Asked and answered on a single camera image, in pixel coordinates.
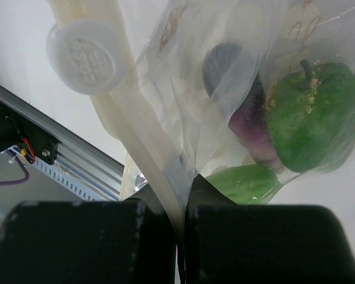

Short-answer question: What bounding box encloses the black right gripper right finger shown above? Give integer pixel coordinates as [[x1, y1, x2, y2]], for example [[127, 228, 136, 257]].
[[184, 176, 355, 283]]

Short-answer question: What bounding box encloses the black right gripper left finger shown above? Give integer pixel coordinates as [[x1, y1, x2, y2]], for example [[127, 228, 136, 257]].
[[0, 201, 176, 283]]

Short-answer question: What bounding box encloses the light green pepper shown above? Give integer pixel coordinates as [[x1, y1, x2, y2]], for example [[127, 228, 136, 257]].
[[206, 164, 283, 205]]

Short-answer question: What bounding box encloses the clear dotted zip top bag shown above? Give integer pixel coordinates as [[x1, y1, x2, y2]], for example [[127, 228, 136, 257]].
[[47, 1, 355, 235]]

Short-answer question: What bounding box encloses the green bell pepper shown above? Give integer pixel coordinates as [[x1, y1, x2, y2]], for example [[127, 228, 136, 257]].
[[265, 60, 355, 173]]

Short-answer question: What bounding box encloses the purple eggplant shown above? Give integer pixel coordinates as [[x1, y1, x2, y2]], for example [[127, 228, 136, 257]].
[[202, 42, 284, 173]]

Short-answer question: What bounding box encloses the aluminium front rail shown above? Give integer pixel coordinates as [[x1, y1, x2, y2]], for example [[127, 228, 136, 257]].
[[0, 85, 124, 201]]

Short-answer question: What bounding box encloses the white slotted cable duct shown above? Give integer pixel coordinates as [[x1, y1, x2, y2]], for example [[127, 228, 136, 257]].
[[8, 146, 111, 201]]

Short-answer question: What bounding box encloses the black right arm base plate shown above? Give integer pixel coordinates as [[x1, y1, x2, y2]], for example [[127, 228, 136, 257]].
[[0, 102, 59, 165]]

